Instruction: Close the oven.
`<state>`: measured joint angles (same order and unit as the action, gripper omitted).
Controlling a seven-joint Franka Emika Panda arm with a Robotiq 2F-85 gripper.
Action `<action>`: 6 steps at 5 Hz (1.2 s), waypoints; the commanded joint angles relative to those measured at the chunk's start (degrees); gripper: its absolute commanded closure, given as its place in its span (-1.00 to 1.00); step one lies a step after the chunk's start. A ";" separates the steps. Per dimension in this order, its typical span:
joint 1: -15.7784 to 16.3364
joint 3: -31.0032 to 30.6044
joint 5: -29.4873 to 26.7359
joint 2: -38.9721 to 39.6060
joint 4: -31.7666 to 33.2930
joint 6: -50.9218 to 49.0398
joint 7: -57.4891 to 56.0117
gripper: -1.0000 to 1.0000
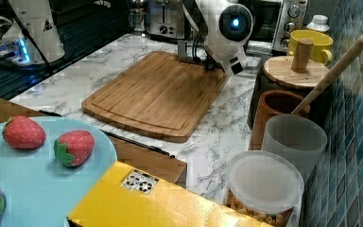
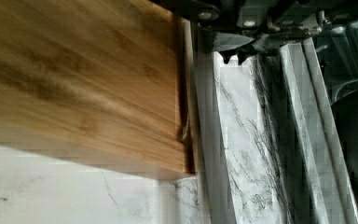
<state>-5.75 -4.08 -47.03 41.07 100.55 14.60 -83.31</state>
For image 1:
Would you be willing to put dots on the round wooden lid with knob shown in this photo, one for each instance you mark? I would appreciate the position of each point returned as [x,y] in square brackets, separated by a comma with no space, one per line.
[297,71]

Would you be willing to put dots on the clear snack jar white lid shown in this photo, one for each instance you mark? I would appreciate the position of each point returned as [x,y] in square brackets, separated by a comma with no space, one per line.
[264,186]

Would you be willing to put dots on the yellow cardboard box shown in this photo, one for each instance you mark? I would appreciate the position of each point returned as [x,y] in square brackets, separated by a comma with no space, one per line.
[127,197]

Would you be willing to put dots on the silver toaster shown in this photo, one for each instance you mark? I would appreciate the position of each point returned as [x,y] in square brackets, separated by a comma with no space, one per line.
[166,18]

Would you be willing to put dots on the yellow ceramic mug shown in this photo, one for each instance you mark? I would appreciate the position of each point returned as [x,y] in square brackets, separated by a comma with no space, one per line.
[321,48]

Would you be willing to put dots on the white lidded bottle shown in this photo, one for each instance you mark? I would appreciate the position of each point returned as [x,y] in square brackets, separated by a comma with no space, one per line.
[319,23]

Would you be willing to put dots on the toy strawberry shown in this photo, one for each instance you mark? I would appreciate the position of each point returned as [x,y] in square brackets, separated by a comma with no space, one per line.
[74,147]
[21,132]

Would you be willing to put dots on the silver toaster oven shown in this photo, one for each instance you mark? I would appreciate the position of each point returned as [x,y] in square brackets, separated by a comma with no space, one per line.
[276,20]

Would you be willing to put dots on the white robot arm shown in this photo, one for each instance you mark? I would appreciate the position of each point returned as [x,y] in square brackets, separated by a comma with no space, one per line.
[226,26]

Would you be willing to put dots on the light blue plate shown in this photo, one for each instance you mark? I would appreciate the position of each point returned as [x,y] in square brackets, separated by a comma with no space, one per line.
[40,190]

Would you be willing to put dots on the left toy strawberry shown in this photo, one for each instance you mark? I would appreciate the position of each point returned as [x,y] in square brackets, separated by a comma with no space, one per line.
[21,132]

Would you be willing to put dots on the bamboo cutting board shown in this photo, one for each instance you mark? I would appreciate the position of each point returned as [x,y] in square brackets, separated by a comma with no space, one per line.
[159,96]

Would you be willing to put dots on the wooden spoon handle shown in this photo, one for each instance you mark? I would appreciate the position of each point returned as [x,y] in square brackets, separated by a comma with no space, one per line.
[348,57]

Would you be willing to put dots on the glass jar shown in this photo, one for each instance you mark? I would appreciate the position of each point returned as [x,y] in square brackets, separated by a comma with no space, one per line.
[137,15]

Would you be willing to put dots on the frosted grey plastic cup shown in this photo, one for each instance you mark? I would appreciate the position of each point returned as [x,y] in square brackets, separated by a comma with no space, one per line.
[297,139]

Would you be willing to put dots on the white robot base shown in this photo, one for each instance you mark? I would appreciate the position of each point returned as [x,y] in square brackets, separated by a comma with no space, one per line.
[30,36]

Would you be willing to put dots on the right toy strawberry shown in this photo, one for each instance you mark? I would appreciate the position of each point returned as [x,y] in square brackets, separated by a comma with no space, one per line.
[74,147]

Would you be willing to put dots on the brown ceramic cup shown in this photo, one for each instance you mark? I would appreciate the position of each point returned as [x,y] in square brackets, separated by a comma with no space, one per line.
[272,115]

